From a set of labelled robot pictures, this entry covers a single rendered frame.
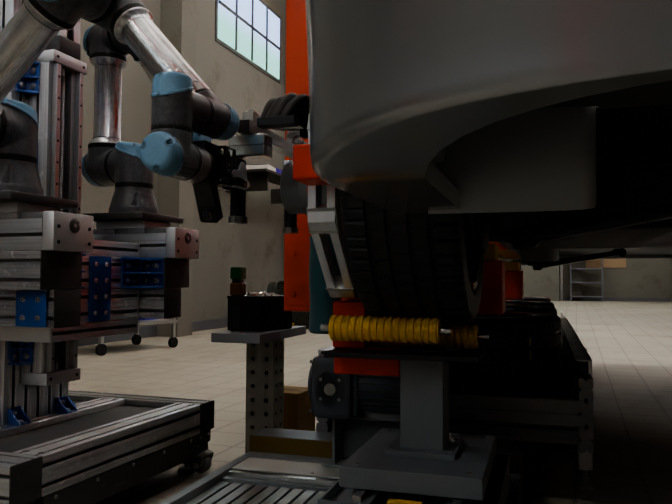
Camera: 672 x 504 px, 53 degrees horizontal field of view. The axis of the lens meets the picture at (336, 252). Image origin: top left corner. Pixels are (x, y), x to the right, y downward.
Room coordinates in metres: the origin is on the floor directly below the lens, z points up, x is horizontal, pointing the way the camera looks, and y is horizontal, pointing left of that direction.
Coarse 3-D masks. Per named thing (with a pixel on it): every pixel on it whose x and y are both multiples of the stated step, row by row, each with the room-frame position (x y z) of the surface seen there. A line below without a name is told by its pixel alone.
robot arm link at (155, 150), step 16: (160, 128) 1.24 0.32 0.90; (144, 144) 1.23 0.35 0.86; (160, 144) 1.22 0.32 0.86; (176, 144) 1.23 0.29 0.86; (192, 144) 1.31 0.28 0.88; (144, 160) 1.23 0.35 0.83; (160, 160) 1.22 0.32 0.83; (176, 160) 1.23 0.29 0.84; (192, 160) 1.28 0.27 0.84; (176, 176) 1.28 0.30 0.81; (192, 176) 1.32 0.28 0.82
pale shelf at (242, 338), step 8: (296, 328) 2.43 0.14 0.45; (304, 328) 2.52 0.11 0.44; (216, 336) 2.17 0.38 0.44; (224, 336) 2.16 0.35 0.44; (232, 336) 2.15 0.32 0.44; (240, 336) 2.14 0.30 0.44; (248, 336) 2.14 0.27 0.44; (256, 336) 2.13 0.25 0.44; (264, 336) 2.16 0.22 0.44; (272, 336) 2.22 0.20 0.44; (280, 336) 2.29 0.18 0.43; (288, 336) 2.36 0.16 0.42
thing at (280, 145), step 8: (240, 120) 1.52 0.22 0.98; (248, 120) 1.51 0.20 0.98; (240, 128) 1.52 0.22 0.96; (248, 128) 1.51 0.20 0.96; (256, 128) 1.55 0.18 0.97; (272, 136) 1.64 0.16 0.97; (280, 136) 1.69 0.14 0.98; (272, 144) 1.65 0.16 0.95; (280, 144) 1.69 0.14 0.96; (288, 144) 1.75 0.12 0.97; (280, 152) 1.75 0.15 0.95; (288, 152) 1.75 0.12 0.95
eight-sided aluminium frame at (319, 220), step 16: (320, 192) 1.43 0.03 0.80; (336, 192) 1.40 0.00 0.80; (320, 208) 1.40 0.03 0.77; (336, 208) 1.39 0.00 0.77; (320, 224) 1.41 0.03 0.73; (336, 224) 1.40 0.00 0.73; (320, 240) 1.44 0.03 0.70; (336, 240) 1.43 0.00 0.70; (320, 256) 1.47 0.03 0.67; (336, 256) 1.46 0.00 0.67; (336, 272) 1.55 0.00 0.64; (336, 288) 1.53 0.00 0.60; (352, 288) 1.52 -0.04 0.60
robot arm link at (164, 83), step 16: (160, 80) 1.24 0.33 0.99; (176, 80) 1.25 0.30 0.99; (160, 96) 1.24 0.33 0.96; (176, 96) 1.24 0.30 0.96; (192, 96) 1.28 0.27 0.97; (160, 112) 1.24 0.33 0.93; (176, 112) 1.25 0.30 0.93; (192, 112) 1.28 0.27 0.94; (208, 112) 1.32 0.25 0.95; (176, 128) 1.25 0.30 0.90; (192, 128) 1.32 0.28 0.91
